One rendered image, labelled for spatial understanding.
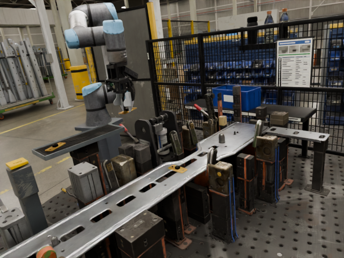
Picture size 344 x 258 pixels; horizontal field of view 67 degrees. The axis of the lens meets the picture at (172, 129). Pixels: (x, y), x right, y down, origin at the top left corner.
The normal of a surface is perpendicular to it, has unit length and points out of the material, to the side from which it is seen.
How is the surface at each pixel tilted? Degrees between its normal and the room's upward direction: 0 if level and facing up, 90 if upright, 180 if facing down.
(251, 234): 0
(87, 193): 90
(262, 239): 0
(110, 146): 90
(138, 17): 90
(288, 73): 90
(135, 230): 0
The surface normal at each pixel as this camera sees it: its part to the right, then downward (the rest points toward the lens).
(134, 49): -0.46, 0.34
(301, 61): -0.68, 0.30
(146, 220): -0.11, -0.94
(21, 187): 0.72, 0.14
